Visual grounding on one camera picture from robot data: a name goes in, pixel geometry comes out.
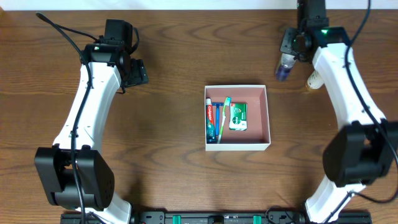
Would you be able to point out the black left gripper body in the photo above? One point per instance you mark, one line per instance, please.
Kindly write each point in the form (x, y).
(137, 72)

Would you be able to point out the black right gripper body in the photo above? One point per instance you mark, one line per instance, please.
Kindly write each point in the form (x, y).
(286, 42)

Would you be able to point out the clear pump bottle blue liquid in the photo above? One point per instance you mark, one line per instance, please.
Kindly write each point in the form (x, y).
(284, 66)

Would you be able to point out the white bamboo print lotion tube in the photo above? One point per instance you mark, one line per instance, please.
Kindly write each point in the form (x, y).
(314, 81)

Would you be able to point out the blue disposable razor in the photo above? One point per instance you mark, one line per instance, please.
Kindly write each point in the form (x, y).
(217, 114)

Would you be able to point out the green white toothbrush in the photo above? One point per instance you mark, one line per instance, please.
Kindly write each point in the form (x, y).
(226, 104)

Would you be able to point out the green white Dettol soap pack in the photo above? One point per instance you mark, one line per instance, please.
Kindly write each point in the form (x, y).
(238, 117)

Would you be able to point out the green white toothpaste tube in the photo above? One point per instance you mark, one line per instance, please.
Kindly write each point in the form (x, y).
(210, 125)

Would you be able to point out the pink cardboard box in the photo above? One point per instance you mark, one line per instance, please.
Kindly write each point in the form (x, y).
(257, 137)

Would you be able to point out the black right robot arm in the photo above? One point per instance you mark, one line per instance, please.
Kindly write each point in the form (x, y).
(366, 143)

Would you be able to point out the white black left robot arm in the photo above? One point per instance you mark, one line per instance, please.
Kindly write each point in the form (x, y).
(73, 173)

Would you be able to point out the black mounting rail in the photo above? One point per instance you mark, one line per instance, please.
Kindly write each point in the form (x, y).
(271, 217)

